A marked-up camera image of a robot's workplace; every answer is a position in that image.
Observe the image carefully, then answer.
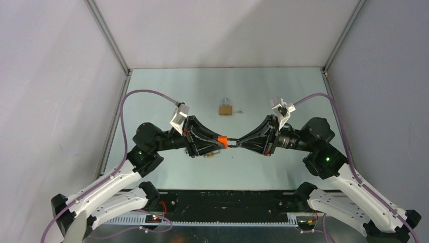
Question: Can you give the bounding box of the orange black padlock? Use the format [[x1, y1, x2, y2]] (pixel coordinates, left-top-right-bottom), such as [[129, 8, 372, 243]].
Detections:
[[217, 135, 239, 149]]

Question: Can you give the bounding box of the small brass padlock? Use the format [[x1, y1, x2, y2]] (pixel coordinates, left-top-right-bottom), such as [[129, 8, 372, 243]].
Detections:
[[204, 151, 220, 158]]

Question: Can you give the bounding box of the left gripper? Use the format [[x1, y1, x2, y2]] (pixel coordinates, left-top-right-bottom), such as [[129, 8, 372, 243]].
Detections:
[[152, 115, 225, 157]]

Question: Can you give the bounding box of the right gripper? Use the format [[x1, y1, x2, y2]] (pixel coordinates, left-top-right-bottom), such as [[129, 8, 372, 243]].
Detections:
[[236, 115, 314, 157]]

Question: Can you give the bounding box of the left aluminium frame post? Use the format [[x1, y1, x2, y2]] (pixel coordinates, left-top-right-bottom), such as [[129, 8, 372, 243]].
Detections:
[[83, 0, 132, 76]]

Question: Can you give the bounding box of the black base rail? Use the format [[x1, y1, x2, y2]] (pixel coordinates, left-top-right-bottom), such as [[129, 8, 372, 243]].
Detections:
[[144, 190, 313, 223]]

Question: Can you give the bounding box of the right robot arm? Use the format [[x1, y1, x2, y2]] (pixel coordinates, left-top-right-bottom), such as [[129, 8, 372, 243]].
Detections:
[[236, 115, 421, 242]]

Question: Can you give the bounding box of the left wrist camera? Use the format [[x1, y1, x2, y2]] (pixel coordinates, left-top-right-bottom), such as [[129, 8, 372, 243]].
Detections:
[[169, 103, 189, 135]]

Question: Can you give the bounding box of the right aluminium frame post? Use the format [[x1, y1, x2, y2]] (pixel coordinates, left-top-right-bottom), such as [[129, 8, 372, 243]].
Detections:
[[321, 0, 368, 78]]

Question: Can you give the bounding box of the aluminium frame post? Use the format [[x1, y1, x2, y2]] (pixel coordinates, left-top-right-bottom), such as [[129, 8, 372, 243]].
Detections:
[[321, 0, 368, 78], [83, 0, 132, 76]]

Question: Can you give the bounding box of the large brass padlock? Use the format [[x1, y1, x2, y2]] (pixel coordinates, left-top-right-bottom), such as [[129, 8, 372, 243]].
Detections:
[[219, 98, 233, 116]]

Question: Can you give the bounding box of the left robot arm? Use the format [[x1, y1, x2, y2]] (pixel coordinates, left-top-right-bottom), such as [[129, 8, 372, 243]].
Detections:
[[51, 116, 228, 241]]

